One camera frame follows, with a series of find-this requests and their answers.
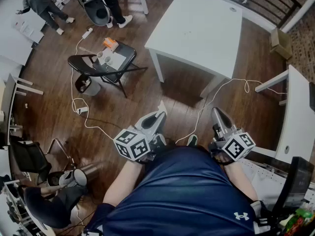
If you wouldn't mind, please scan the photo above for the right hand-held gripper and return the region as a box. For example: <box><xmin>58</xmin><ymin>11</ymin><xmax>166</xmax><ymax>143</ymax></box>
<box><xmin>208</xmin><ymin>107</ymin><xmax>256</xmax><ymax>162</ymax></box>

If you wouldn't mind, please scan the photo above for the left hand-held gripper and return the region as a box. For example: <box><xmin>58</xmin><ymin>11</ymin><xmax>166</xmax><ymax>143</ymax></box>
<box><xmin>113</xmin><ymin>111</ymin><xmax>168</xmax><ymax>164</ymax></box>

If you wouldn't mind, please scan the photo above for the person's left forearm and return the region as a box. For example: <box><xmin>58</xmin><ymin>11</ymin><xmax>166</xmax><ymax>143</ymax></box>
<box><xmin>102</xmin><ymin>159</ymin><xmax>146</xmax><ymax>206</ymax></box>

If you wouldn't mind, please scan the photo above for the person's right forearm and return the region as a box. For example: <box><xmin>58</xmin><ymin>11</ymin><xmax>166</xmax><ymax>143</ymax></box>
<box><xmin>216</xmin><ymin>153</ymin><xmax>259</xmax><ymax>203</ymax></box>

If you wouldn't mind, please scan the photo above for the white work table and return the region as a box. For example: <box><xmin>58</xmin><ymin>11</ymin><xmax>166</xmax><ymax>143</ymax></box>
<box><xmin>144</xmin><ymin>0</ymin><xmax>243</xmax><ymax>99</ymax></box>

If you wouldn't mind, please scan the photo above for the person's dark left shoe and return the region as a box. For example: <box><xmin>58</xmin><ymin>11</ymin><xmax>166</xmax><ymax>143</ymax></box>
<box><xmin>154</xmin><ymin>133</ymin><xmax>168</xmax><ymax>147</ymax></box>

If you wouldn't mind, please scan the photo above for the person's green right shoe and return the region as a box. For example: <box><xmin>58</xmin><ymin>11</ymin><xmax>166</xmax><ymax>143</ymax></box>
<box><xmin>186</xmin><ymin>134</ymin><xmax>198</xmax><ymax>147</ymax></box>

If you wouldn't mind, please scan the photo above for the grey trash bin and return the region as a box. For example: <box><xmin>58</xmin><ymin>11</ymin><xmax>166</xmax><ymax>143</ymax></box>
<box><xmin>74</xmin><ymin>74</ymin><xmax>102</xmax><ymax>96</ymax></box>

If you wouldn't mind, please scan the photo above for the white paper sheet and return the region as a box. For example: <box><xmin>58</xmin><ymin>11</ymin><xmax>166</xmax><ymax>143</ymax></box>
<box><xmin>98</xmin><ymin>48</ymin><xmax>126</xmax><ymax>71</ymax></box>

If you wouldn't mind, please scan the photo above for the white pegboard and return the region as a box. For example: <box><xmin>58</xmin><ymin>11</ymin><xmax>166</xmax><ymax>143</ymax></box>
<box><xmin>242</xmin><ymin>158</ymin><xmax>315</xmax><ymax>211</ymax></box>

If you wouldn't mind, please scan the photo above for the white desk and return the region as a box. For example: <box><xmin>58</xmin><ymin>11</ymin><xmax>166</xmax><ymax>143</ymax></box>
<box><xmin>254</xmin><ymin>64</ymin><xmax>315</xmax><ymax>165</ymax></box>

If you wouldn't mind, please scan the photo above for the person's navy shirt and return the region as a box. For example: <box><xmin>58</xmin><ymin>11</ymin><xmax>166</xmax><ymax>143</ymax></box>
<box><xmin>85</xmin><ymin>145</ymin><xmax>271</xmax><ymax>236</ymax></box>

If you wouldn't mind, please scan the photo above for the metal cylinder bin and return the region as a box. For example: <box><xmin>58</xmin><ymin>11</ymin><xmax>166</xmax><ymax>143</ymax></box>
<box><xmin>73</xmin><ymin>161</ymin><xmax>105</xmax><ymax>188</ymax></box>

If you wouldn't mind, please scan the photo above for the orange cardboard box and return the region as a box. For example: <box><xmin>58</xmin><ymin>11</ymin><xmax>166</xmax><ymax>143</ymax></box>
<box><xmin>102</xmin><ymin>37</ymin><xmax>118</xmax><ymax>51</ymax></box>

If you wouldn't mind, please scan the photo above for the black folding chair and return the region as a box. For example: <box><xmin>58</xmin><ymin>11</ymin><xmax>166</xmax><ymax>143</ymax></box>
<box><xmin>67</xmin><ymin>40</ymin><xmax>148</xmax><ymax>98</ymax></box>

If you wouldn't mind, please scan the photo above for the black router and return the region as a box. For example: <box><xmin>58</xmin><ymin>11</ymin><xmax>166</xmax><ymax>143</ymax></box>
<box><xmin>308</xmin><ymin>82</ymin><xmax>315</xmax><ymax>113</ymax></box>

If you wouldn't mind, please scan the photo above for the brown cardboard box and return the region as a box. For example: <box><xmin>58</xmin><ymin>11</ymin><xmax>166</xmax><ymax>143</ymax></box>
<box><xmin>270</xmin><ymin>28</ymin><xmax>293</xmax><ymax>60</ymax></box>

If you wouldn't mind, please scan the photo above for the black monitor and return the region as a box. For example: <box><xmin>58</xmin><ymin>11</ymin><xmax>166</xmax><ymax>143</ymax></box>
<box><xmin>272</xmin><ymin>156</ymin><xmax>315</xmax><ymax>211</ymax></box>

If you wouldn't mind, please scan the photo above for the grey round chair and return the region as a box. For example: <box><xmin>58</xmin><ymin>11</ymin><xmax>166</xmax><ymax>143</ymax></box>
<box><xmin>73</xmin><ymin>0</ymin><xmax>111</xmax><ymax>27</ymax></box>

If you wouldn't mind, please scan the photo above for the pile of colourful snack packets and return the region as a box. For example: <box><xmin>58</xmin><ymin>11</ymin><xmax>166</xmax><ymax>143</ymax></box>
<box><xmin>283</xmin><ymin>204</ymin><xmax>315</xmax><ymax>236</ymax></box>

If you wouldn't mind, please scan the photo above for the black office chair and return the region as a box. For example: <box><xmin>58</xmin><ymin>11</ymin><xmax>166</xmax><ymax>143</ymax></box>
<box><xmin>9</xmin><ymin>137</ymin><xmax>53</xmax><ymax>184</ymax></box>

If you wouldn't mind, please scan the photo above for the white table with papers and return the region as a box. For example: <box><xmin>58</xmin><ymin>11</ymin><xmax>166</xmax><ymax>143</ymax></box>
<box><xmin>0</xmin><ymin>0</ymin><xmax>47</xmax><ymax>66</ymax></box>

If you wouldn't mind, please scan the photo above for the long white cable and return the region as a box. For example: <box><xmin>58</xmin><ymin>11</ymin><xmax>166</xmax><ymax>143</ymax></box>
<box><xmin>175</xmin><ymin>78</ymin><xmax>288</xmax><ymax>144</ymax></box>

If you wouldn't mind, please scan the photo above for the white power strip cable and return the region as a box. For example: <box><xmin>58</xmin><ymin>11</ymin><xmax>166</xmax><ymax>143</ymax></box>
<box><xmin>70</xmin><ymin>34</ymin><xmax>117</xmax><ymax>141</ymax></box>

